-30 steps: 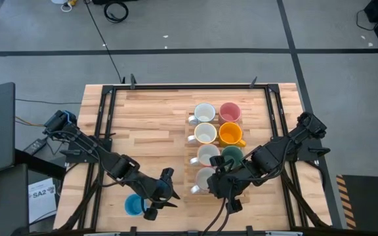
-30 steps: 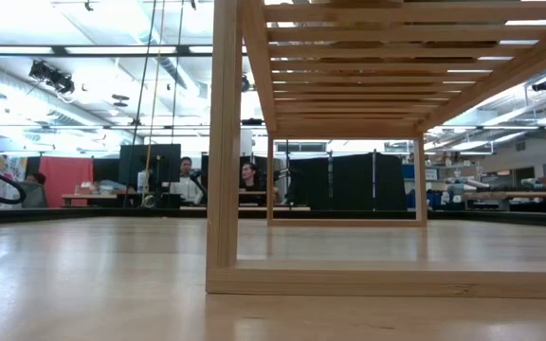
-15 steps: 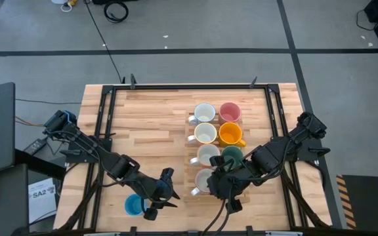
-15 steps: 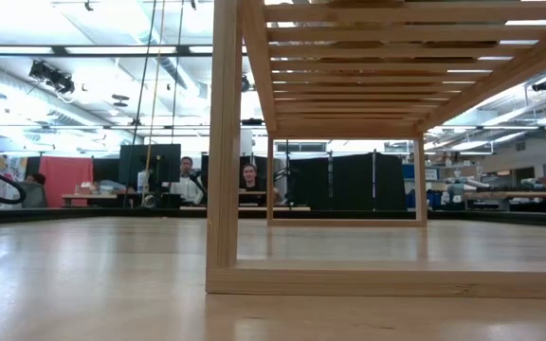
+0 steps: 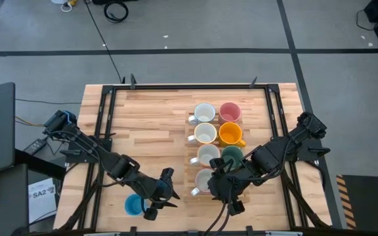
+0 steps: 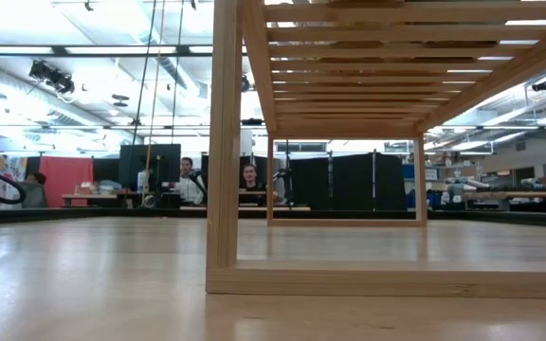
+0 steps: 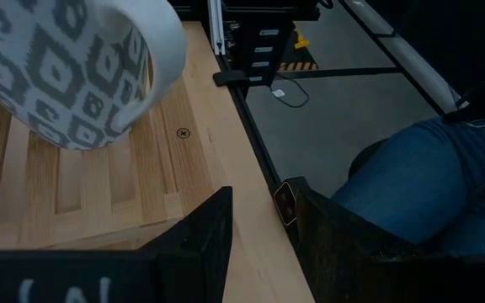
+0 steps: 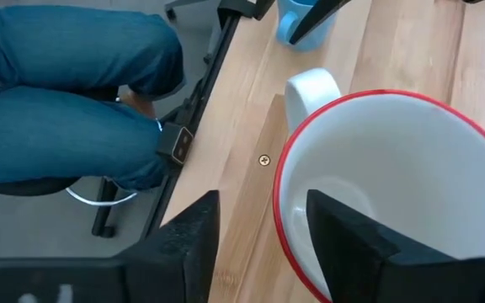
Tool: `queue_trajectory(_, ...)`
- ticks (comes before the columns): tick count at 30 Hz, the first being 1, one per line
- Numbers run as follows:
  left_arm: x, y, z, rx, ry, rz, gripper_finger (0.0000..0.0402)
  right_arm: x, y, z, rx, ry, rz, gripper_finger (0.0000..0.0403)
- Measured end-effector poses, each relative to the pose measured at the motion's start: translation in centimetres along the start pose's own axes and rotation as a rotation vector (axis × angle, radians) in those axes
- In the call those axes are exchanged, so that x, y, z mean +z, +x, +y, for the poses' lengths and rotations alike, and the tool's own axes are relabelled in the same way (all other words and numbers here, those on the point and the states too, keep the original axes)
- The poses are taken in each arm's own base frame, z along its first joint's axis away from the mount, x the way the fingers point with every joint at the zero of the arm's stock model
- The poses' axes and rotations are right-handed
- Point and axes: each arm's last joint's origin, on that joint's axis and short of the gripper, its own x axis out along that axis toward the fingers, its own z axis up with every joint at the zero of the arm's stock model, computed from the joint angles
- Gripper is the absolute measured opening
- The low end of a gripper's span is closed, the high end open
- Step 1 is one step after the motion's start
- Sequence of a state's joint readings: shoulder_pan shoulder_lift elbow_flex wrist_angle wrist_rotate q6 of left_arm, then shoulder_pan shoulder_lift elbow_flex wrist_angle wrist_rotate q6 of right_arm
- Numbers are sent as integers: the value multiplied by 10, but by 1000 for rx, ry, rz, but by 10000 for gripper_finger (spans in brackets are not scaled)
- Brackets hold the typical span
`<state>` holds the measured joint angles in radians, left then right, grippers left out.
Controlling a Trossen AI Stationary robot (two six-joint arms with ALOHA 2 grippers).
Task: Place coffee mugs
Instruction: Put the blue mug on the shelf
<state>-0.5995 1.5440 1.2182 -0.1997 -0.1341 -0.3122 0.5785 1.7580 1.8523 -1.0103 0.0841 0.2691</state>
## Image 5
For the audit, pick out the white mug red rim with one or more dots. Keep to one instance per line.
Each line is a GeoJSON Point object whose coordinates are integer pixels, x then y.
{"type": "Point", "coordinates": [203, 180]}

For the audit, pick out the black metal table frame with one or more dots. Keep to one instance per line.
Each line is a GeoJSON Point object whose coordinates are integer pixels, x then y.
{"type": "Point", "coordinates": [192, 87]}

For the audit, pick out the white printed paper sheet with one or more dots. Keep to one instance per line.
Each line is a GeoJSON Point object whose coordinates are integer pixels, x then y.
{"type": "Point", "coordinates": [41, 203]}

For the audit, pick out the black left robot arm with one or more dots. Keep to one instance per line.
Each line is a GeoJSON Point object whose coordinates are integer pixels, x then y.
{"type": "Point", "coordinates": [87, 144]}

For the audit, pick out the black table clamp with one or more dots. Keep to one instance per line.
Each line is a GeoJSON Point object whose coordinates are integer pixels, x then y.
{"type": "Point", "coordinates": [253, 82]}
{"type": "Point", "coordinates": [132, 81]}

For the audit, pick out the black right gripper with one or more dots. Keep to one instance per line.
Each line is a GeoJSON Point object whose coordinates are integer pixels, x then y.
{"type": "Point", "coordinates": [226, 185]}

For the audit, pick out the slatted wooden mug rack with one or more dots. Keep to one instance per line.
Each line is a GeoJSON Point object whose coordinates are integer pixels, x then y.
{"type": "Point", "coordinates": [195, 199]}

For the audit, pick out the orange coffee mug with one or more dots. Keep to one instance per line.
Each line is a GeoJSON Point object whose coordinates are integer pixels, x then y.
{"type": "Point", "coordinates": [230, 134]}

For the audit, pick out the white mug orange rim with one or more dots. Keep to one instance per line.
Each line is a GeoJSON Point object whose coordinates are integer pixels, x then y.
{"type": "Point", "coordinates": [208, 154]}

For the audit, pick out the blue coffee mug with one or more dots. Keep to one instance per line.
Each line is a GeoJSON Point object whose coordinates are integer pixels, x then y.
{"type": "Point", "coordinates": [132, 204]}

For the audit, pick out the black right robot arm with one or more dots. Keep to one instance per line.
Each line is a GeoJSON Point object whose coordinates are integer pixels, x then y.
{"type": "Point", "coordinates": [274, 154]}

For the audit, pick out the pink faceted coffee mug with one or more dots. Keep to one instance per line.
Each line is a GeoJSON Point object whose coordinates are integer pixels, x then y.
{"type": "Point", "coordinates": [230, 111]}

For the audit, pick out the grey patterned white mug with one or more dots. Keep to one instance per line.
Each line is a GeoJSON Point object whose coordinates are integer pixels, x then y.
{"type": "Point", "coordinates": [205, 111]}

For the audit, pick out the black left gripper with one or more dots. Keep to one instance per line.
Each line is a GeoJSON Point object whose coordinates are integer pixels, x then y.
{"type": "Point", "coordinates": [156, 191]}

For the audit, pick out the green coffee mug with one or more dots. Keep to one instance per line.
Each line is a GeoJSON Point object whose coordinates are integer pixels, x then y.
{"type": "Point", "coordinates": [233, 154]}

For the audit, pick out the white mug yellow rim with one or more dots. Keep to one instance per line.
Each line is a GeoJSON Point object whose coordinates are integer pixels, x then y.
{"type": "Point", "coordinates": [206, 132]}

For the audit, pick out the hazard striped black mat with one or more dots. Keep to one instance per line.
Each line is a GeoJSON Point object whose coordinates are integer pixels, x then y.
{"type": "Point", "coordinates": [369, 203]}

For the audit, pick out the silver aluminium profile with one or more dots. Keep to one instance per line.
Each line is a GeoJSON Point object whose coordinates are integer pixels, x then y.
{"type": "Point", "coordinates": [102, 234]}
{"type": "Point", "coordinates": [284, 233]}

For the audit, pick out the black power adapter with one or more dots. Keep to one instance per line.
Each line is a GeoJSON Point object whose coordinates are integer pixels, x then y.
{"type": "Point", "coordinates": [34, 146]}

